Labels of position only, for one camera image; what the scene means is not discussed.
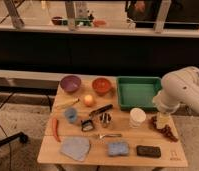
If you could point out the black sponge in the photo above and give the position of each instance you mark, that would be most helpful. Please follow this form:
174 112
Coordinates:
148 151

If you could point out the blue grey cloth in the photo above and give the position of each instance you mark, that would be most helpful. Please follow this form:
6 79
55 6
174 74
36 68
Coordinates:
75 147

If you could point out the orange round fruit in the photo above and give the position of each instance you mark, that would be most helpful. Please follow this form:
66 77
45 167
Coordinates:
88 100

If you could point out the dark red grape bunch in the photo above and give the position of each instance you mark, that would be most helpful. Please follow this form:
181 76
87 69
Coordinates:
166 131

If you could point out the blue small cup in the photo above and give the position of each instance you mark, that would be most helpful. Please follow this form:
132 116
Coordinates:
71 115

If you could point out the white plastic cup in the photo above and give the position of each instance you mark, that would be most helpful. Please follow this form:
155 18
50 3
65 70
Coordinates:
137 117

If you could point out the silver metal fork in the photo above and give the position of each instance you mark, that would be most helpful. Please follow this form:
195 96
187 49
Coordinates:
101 136

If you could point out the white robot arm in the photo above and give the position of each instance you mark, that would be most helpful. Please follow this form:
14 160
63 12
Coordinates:
180 86

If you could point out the wooden table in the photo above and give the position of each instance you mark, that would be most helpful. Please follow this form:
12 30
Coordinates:
172 153

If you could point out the green plastic tray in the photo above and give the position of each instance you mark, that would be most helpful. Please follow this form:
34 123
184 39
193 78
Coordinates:
137 91

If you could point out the red bowl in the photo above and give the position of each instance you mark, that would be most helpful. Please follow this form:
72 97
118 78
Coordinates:
101 85

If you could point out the purple bowl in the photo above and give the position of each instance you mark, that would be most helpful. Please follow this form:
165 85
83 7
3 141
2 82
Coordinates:
70 83

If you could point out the red chili pepper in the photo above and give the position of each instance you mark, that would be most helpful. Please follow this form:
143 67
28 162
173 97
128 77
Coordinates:
54 129

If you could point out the blue sponge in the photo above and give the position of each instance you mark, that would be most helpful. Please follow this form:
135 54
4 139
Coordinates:
118 149

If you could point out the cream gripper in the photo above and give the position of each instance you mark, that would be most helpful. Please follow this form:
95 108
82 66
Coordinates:
162 120

